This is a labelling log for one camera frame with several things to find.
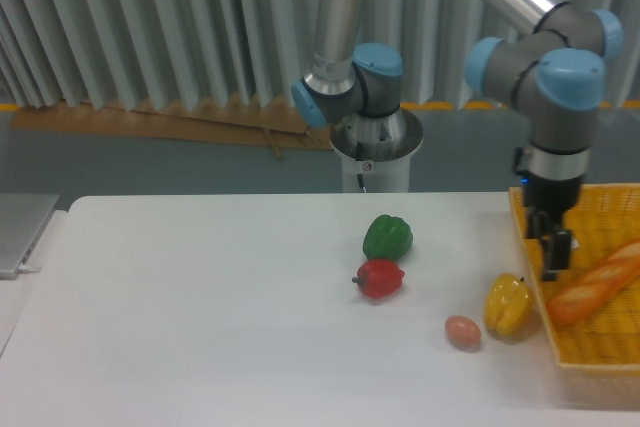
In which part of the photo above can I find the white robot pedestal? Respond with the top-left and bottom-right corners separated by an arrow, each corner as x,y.
330,108 -> 423,193

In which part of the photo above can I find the red toy bell pepper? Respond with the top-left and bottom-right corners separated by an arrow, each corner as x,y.
352,259 -> 405,299

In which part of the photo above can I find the brown toy egg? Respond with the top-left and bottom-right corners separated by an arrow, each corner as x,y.
445,315 -> 481,348

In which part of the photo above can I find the orange toy baguette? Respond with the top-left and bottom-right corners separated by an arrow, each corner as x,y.
546,240 -> 639,327

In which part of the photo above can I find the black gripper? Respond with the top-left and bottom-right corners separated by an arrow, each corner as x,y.
513,146 -> 585,282

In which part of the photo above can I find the brown cardboard sheet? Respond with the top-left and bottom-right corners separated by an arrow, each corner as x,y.
10,101 -> 330,159

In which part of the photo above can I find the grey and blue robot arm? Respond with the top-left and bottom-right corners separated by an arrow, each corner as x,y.
291,0 -> 624,281

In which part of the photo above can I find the silver laptop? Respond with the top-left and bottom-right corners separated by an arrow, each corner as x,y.
1,193 -> 59,280

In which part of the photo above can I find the black cable on pedestal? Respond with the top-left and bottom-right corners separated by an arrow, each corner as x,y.
355,141 -> 369,194

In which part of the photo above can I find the green toy bell pepper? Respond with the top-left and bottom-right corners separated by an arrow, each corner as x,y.
362,214 -> 413,262

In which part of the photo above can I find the yellow toy bell pepper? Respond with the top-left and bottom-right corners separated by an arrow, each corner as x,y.
483,273 -> 534,337

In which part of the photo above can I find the yellow woven basket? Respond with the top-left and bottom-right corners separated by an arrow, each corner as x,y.
508,183 -> 640,406

